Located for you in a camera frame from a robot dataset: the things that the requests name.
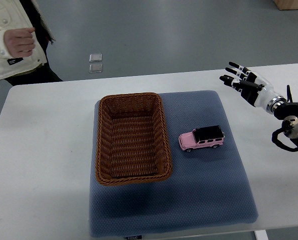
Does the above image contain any wooden box corner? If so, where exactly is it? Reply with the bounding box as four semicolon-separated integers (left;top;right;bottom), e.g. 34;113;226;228
273;0;298;10

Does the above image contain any person in cream jacket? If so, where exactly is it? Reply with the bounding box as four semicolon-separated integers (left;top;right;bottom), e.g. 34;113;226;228
0;0;61;86

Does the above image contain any blue-grey fabric mat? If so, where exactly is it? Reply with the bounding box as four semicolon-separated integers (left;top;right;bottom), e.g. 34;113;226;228
89;90;258;238

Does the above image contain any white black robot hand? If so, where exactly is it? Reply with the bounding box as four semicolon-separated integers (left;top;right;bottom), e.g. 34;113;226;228
219;61;279;108

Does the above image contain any upper silver floor plate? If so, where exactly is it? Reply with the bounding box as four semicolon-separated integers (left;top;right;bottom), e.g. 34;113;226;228
89;53;102;63

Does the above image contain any brown woven wicker basket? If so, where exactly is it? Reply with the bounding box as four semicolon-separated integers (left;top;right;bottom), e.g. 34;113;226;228
95;92;173;186

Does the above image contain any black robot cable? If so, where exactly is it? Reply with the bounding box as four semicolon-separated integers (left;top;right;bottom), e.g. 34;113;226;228
285;84;293;103

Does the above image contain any person's bare hand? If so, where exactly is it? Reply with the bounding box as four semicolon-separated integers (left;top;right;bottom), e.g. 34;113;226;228
4;27;35;58

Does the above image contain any white table leg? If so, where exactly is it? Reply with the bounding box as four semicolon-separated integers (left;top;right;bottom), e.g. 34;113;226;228
254;230;268;240

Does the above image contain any pink toy car black roof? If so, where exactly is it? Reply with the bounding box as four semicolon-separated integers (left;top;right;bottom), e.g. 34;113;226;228
178;125;225;152

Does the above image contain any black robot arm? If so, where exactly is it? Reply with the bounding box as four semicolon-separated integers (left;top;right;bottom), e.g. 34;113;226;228
219;61;298;153

